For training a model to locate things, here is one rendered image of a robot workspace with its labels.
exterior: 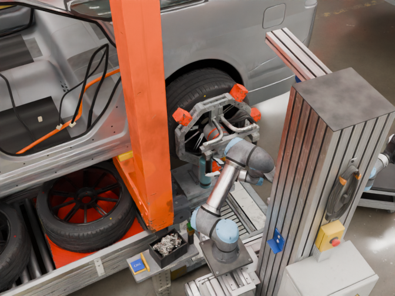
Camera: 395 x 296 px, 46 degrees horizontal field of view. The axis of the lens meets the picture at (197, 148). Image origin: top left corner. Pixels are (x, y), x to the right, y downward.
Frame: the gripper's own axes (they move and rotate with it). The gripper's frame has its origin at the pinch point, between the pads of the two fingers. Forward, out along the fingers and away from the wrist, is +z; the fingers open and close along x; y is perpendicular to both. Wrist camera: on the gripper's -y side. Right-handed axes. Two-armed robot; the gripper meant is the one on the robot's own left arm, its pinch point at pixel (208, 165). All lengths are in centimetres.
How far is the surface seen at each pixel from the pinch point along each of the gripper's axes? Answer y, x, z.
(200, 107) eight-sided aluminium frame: -29.0, 19.8, 11.0
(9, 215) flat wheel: 33, -53, 121
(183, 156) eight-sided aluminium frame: 7.3, 9.1, 19.4
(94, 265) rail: 51, -61, 58
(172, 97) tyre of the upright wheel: -27.3, 25.5, 31.5
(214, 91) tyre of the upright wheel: -31.3, 34.2, 6.4
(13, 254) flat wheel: 33, -77, 103
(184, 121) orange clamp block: -23.9, 10.5, 18.4
